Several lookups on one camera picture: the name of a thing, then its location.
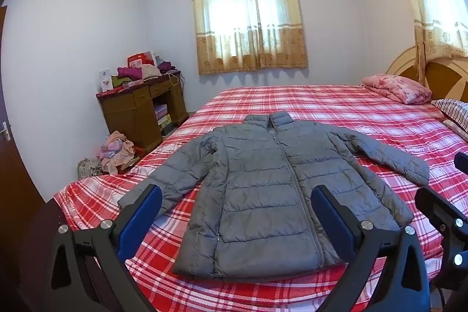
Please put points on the striped pillow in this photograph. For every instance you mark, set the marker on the striped pillow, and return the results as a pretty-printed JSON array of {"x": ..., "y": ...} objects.
[{"x": 453, "y": 114}]

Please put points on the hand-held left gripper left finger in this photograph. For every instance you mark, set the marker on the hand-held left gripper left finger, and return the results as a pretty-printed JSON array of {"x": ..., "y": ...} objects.
[{"x": 144, "y": 211}]

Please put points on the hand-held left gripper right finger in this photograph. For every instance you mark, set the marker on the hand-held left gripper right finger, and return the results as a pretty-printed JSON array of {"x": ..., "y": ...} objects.
[{"x": 329, "y": 220}]

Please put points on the brown wooden desk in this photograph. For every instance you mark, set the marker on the brown wooden desk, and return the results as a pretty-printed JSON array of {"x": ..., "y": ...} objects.
[{"x": 124, "y": 114}]

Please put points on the red gift box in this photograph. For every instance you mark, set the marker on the red gift box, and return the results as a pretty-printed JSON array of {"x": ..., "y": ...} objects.
[{"x": 140, "y": 59}]

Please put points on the dark purple cloth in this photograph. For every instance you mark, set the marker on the dark purple cloth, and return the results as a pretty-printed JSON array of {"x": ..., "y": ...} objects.
[{"x": 166, "y": 66}]

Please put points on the pink floral pillow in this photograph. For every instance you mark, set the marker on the pink floral pillow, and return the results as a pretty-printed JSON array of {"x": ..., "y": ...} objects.
[{"x": 396, "y": 87}]

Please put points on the white printed card box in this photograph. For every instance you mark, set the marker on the white printed card box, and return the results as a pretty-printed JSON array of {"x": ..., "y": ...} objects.
[{"x": 105, "y": 80}]

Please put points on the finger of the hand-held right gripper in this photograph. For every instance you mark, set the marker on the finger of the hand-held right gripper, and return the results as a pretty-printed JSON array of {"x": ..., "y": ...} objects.
[
  {"x": 442, "y": 213},
  {"x": 462, "y": 161}
]

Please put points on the wooden headboard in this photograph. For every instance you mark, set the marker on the wooden headboard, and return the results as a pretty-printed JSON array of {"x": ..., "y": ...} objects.
[{"x": 442, "y": 74}]

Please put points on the brown wooden door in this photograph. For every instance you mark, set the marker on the brown wooden door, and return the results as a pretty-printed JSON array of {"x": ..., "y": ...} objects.
[{"x": 14, "y": 165}]

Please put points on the green folded cloth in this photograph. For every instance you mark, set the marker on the green folded cloth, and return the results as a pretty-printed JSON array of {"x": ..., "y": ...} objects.
[{"x": 120, "y": 81}]

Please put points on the pale pink cloth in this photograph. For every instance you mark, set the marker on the pale pink cloth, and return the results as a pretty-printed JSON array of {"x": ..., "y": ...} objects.
[{"x": 149, "y": 70}]

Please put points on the purple folded garment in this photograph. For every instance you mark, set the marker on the purple folded garment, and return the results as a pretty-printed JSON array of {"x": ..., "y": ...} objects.
[{"x": 128, "y": 72}]

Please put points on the beige patterned window curtain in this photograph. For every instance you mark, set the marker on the beige patterned window curtain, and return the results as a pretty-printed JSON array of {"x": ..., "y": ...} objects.
[
  {"x": 252, "y": 49},
  {"x": 435, "y": 23}
]

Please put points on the pile of pink clothes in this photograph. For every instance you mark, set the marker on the pile of pink clothes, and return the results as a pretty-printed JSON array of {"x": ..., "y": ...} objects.
[{"x": 117, "y": 151}]

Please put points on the grey puffer jacket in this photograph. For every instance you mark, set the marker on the grey puffer jacket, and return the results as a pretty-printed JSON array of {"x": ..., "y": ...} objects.
[{"x": 256, "y": 187}]

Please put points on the bed with red plaid sheet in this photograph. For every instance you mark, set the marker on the bed with red plaid sheet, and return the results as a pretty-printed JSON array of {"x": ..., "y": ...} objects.
[{"x": 329, "y": 107}]

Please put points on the stacked boxes under desk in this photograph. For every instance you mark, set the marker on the stacked boxes under desk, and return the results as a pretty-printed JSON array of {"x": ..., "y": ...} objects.
[{"x": 163, "y": 118}]

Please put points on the grey patterned cloth bundle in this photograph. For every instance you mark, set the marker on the grey patterned cloth bundle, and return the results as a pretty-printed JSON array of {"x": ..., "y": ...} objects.
[{"x": 89, "y": 168}]

